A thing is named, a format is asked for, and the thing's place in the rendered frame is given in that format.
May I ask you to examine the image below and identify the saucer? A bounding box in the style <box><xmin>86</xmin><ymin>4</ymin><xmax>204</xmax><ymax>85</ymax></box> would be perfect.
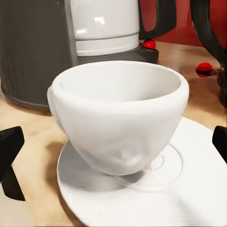
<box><xmin>57</xmin><ymin>117</ymin><xmax>227</xmax><ymax>227</ymax></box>

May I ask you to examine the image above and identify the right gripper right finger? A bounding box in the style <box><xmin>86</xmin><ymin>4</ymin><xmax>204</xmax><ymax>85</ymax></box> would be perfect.
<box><xmin>212</xmin><ymin>125</ymin><xmax>227</xmax><ymax>164</ymax></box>

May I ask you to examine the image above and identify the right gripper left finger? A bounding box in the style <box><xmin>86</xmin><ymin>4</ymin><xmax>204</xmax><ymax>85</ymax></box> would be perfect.
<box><xmin>0</xmin><ymin>126</ymin><xmax>25</xmax><ymax>182</ymax></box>

